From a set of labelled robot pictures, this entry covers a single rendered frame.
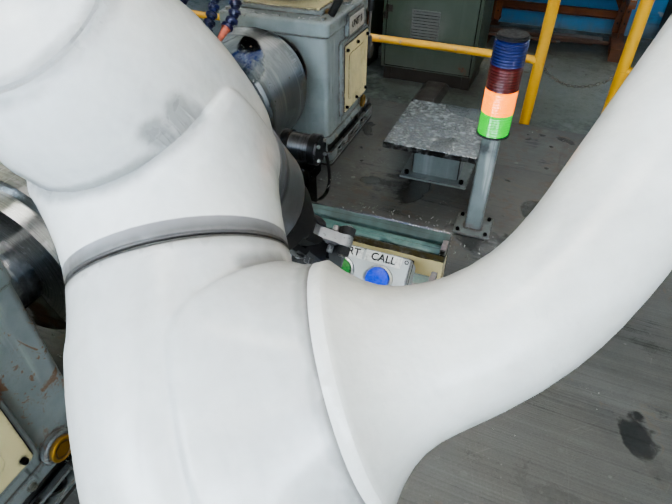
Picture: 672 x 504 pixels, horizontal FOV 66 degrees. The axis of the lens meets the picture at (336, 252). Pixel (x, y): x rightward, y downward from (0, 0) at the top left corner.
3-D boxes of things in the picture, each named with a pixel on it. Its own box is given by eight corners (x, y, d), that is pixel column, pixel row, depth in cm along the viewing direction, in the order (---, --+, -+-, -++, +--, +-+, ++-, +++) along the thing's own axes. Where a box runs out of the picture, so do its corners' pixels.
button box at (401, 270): (283, 285, 71) (269, 279, 66) (298, 236, 72) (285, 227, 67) (402, 319, 66) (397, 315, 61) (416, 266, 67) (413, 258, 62)
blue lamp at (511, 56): (487, 67, 91) (492, 41, 88) (492, 56, 96) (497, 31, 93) (522, 71, 90) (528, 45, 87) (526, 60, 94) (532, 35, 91)
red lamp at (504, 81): (482, 92, 94) (487, 67, 91) (488, 80, 99) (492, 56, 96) (516, 96, 92) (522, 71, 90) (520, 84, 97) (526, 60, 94)
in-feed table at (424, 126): (379, 184, 130) (382, 141, 122) (408, 137, 149) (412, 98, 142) (475, 203, 123) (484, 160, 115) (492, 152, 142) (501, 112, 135)
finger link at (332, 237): (283, 202, 41) (345, 216, 40) (304, 220, 46) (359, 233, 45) (274, 230, 41) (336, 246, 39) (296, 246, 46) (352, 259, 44)
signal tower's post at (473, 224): (451, 232, 114) (486, 37, 88) (458, 213, 120) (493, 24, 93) (488, 241, 112) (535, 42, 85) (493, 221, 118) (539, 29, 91)
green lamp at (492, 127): (474, 136, 100) (478, 115, 97) (479, 124, 104) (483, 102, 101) (506, 142, 98) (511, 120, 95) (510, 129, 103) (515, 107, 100)
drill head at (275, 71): (155, 172, 112) (125, 56, 96) (248, 101, 141) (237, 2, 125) (257, 196, 105) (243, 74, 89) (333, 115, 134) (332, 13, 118)
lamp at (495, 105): (478, 115, 97) (482, 92, 94) (483, 102, 101) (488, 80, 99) (511, 120, 95) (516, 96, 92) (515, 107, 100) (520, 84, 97)
